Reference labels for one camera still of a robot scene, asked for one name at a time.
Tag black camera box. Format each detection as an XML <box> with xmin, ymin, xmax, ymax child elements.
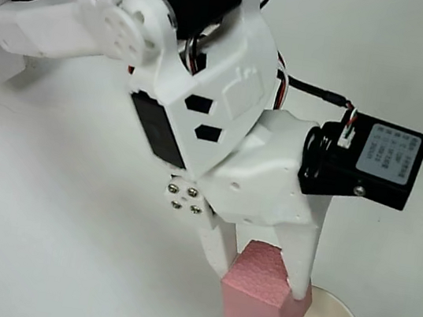
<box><xmin>294</xmin><ymin>103</ymin><xmax>423</xmax><ymax>214</ymax></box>

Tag red black servo wires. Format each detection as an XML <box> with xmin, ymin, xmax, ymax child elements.
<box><xmin>268</xmin><ymin>52</ymin><xmax>296</xmax><ymax>113</ymax></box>

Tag black camera cable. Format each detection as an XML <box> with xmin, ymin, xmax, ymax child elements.
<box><xmin>277</xmin><ymin>73</ymin><xmax>365</xmax><ymax>151</ymax></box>

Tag pink foam cube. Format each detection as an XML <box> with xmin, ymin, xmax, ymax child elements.
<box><xmin>215</xmin><ymin>236</ymin><xmax>321</xmax><ymax>317</ymax></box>

